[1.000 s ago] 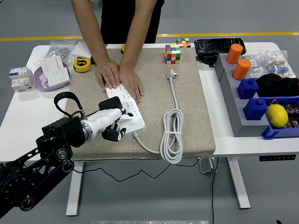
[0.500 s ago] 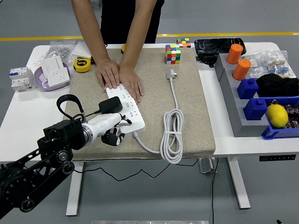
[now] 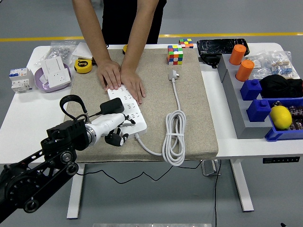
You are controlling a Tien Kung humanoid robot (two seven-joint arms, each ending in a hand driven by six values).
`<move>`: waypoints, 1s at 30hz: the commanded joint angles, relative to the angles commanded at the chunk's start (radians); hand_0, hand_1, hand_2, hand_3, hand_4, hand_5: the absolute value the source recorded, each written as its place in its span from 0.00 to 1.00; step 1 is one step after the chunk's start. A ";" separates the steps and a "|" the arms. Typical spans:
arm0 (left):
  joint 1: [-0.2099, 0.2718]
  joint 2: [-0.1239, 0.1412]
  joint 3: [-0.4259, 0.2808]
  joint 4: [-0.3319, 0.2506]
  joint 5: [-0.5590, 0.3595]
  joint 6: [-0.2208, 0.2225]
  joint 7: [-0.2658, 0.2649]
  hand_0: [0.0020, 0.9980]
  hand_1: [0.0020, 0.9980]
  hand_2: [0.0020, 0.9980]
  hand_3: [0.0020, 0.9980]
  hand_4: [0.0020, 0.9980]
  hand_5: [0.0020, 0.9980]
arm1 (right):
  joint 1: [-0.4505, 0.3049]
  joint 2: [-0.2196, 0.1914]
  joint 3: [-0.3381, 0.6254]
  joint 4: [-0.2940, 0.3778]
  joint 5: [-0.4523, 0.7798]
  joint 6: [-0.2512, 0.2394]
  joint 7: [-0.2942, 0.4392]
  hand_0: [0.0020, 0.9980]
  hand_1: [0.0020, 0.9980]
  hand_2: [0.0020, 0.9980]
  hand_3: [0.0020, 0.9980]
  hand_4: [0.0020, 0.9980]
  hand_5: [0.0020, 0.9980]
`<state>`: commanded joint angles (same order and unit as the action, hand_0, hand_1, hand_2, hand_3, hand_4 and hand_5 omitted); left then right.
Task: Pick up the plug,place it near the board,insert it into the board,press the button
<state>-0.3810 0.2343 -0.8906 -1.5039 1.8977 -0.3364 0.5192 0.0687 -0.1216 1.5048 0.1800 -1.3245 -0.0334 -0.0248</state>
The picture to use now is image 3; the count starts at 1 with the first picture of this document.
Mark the person's right hand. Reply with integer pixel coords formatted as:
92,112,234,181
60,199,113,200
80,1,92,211
96,60,123,92

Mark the person's left hand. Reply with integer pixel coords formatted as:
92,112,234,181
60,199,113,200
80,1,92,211
119,68,146,105

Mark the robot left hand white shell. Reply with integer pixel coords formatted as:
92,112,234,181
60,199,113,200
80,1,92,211
90,112,137,147

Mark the black plug adapter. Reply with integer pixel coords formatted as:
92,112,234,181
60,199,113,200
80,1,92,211
99,97,125,117

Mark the white power strip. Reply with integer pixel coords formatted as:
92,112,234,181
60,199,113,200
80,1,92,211
107,85,148,136

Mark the thin black plug cord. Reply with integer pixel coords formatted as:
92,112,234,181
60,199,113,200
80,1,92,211
72,111,203,184

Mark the yellow black tape measure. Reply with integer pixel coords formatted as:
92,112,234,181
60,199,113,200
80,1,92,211
74,58,98,74

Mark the grey-brown mat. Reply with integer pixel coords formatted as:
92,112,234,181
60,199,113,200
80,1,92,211
63,48,219,164

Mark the large colourful puzzle cube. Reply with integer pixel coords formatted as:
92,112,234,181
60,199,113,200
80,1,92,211
167,44,184,66

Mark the white table leg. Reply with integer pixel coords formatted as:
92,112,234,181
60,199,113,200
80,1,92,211
231,158,254,212
66,163,86,219

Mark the person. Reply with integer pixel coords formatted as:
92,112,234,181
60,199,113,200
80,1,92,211
101,0,168,45

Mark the clear bag of screws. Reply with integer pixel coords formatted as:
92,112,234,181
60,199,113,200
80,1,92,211
35,40,78,67

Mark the black table control panel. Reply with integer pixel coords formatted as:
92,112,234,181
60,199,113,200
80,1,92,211
262,156,301,164

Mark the small colourful puzzle cube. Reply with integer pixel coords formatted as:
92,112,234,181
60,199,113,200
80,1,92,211
178,38,194,49

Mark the purple bowl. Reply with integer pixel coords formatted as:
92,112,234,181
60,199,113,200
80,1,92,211
34,62,72,93

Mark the black power adapter block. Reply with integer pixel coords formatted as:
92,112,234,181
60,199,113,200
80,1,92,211
198,53,222,69

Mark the blue plastic bin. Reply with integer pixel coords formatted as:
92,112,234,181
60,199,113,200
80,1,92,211
252,97,303,142

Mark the white circuit breaker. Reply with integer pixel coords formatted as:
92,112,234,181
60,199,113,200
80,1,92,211
9,67,35,94

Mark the black glossy tray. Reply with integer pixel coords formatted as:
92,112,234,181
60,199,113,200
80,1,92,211
196,37,250,57

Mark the grey metal box under table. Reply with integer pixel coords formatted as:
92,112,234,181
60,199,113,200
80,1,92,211
200,159,221,176

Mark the grey stepped block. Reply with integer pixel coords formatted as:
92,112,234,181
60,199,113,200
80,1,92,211
217,53,273,140

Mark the yellow lemon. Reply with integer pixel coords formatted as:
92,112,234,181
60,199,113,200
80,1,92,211
269,105,293,130

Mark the orange cylinder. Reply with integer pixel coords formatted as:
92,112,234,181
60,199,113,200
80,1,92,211
235,59,255,82
229,44,247,66

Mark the blue plastic block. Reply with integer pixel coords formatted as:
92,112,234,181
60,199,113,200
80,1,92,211
246,99,272,123
240,79,263,101

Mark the black cloth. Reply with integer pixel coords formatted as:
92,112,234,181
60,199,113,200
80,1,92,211
259,74,303,99

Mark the clear bag of resistors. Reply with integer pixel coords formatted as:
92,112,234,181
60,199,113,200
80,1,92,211
247,50,300,81

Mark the large white switch plate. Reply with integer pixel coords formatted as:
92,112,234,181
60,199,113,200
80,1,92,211
71,42,94,60

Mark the white power cord with plug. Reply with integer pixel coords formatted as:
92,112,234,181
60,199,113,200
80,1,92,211
134,69,187,166

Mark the white wall socket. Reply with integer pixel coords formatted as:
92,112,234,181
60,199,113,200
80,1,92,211
48,70,71,88

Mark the small white switch plate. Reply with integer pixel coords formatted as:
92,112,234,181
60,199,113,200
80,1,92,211
44,56,68,76

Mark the black hanging cable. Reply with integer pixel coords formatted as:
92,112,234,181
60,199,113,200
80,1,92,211
214,159,222,227

